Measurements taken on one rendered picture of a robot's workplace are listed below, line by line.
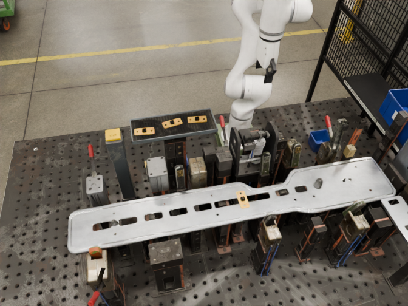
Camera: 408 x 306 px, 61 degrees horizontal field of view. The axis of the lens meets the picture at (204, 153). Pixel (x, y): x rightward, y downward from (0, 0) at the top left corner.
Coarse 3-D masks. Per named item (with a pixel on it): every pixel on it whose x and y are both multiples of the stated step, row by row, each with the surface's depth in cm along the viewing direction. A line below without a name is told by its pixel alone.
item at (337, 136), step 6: (342, 120) 146; (336, 126) 147; (342, 126) 144; (348, 126) 144; (336, 132) 148; (342, 132) 149; (336, 138) 152; (330, 144) 155; (336, 144) 155; (336, 150) 156
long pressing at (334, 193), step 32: (352, 160) 159; (192, 192) 146; (224, 192) 147; (256, 192) 147; (288, 192) 147; (320, 192) 148; (352, 192) 148; (384, 192) 148; (160, 224) 137; (192, 224) 137; (224, 224) 138
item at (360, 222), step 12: (348, 216) 137; (360, 216) 135; (348, 228) 140; (360, 228) 132; (336, 240) 151; (348, 240) 140; (360, 240) 140; (324, 252) 162; (336, 252) 152; (348, 252) 148; (336, 264) 157
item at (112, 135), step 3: (111, 129) 147; (114, 129) 148; (117, 129) 148; (108, 132) 146; (111, 132) 146; (114, 132) 146; (117, 132) 146; (108, 135) 145; (111, 135) 145; (114, 135) 145; (117, 135) 145; (108, 138) 144; (111, 138) 144; (114, 138) 144; (117, 138) 144; (120, 138) 145
